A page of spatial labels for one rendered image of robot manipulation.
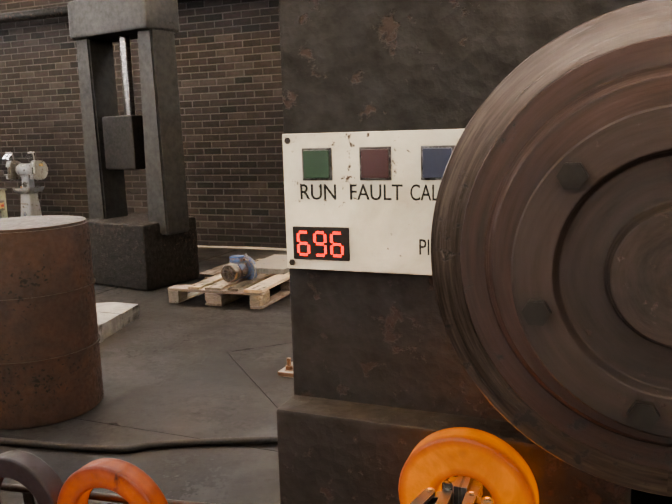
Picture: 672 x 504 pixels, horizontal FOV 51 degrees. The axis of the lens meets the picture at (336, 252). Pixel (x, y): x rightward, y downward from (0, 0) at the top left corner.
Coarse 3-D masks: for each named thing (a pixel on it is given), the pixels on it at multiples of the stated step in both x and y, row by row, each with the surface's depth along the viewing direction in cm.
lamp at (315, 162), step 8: (304, 152) 91; (312, 152) 91; (320, 152) 90; (328, 152) 90; (304, 160) 91; (312, 160) 91; (320, 160) 91; (328, 160) 90; (304, 168) 92; (312, 168) 91; (320, 168) 91; (328, 168) 90; (304, 176) 92; (312, 176) 91; (320, 176) 91; (328, 176) 91
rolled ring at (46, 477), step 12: (0, 456) 108; (12, 456) 108; (24, 456) 108; (36, 456) 108; (0, 468) 108; (12, 468) 107; (24, 468) 106; (36, 468) 106; (48, 468) 107; (0, 480) 111; (24, 480) 106; (36, 480) 105; (48, 480) 106; (60, 480) 107; (36, 492) 105; (48, 492) 105
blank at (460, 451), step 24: (456, 432) 79; (480, 432) 79; (432, 456) 79; (456, 456) 78; (480, 456) 77; (504, 456) 76; (408, 480) 81; (432, 480) 80; (480, 480) 77; (504, 480) 76; (528, 480) 76
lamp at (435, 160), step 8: (424, 152) 85; (432, 152) 85; (440, 152) 85; (448, 152) 84; (424, 160) 85; (432, 160) 85; (440, 160) 85; (448, 160) 84; (424, 168) 86; (432, 168) 85; (440, 168) 85; (424, 176) 86; (432, 176) 85; (440, 176) 85
